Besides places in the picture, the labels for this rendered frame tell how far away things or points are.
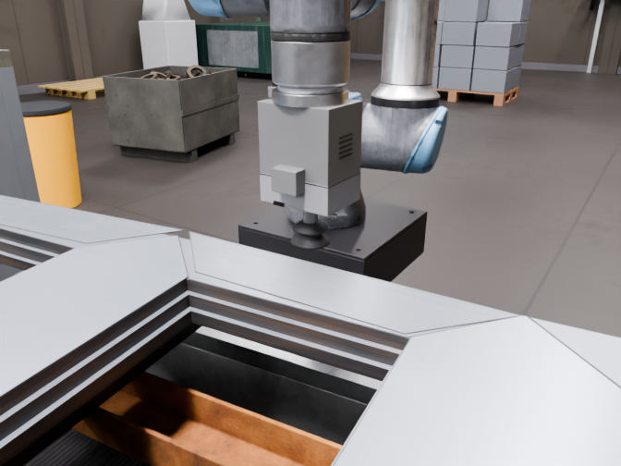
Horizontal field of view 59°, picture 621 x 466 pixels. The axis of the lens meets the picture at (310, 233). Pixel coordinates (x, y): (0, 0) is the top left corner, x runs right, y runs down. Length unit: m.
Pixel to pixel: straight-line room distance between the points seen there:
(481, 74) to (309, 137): 6.80
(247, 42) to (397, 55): 8.67
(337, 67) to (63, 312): 0.36
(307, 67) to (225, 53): 9.38
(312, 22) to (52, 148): 3.05
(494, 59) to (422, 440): 6.92
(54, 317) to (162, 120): 3.83
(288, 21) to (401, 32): 0.43
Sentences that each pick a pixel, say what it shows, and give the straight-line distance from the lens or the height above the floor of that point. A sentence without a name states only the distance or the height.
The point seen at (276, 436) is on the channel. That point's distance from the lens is 0.65.
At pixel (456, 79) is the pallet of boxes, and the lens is 7.39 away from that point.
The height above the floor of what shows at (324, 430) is 0.58.
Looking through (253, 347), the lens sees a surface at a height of 0.68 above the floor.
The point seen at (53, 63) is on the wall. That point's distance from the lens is 9.00.
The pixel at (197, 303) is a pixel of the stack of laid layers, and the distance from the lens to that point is 0.64.
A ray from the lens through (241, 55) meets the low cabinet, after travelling 9.66.
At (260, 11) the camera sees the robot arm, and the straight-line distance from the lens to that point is 0.65.
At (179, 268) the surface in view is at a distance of 0.66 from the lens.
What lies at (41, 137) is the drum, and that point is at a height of 0.46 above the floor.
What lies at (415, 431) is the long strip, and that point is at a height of 0.86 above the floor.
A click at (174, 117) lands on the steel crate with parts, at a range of 4.32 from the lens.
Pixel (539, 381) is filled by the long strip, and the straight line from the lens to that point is 0.50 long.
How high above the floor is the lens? 1.15
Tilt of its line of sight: 23 degrees down
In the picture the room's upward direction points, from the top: straight up
